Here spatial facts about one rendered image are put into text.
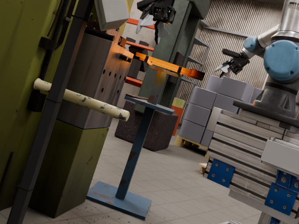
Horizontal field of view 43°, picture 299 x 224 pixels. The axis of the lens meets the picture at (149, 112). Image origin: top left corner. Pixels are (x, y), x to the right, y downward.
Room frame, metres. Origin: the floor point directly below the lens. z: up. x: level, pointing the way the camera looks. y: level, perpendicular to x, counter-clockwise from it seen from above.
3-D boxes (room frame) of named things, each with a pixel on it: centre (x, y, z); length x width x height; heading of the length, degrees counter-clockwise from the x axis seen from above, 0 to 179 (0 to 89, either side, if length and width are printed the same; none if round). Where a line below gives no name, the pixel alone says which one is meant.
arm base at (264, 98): (1.39, -0.42, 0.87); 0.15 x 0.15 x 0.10
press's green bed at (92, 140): (2.08, 0.51, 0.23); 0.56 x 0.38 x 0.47; 77
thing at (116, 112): (1.62, 0.29, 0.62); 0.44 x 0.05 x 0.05; 77
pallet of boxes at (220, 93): (6.32, -1.31, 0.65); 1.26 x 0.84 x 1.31; 60
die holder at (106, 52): (2.08, 0.51, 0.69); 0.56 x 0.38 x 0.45; 77
